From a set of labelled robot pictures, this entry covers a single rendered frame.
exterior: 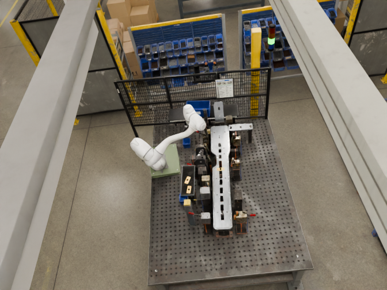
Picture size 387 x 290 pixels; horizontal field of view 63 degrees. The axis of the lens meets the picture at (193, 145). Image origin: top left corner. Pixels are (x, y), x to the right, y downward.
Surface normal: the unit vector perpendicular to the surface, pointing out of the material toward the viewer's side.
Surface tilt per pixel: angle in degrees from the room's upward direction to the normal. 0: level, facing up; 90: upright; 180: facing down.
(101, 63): 92
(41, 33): 90
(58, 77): 0
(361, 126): 0
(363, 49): 89
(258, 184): 0
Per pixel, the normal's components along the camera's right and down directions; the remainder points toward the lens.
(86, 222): -0.13, -0.64
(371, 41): 0.11, 0.78
